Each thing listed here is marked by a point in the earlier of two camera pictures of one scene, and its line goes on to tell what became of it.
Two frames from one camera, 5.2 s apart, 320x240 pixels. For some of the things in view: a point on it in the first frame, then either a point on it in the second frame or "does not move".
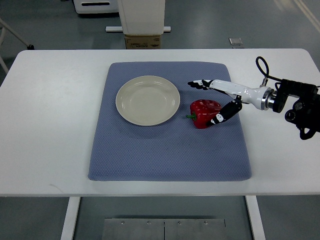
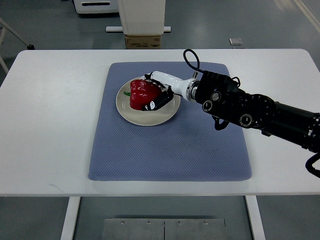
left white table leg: x=72 y=208 does not move
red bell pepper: x=203 y=111 -> x=142 y=92
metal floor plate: x=163 y=229 does not move
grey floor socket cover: x=237 y=41 does not move
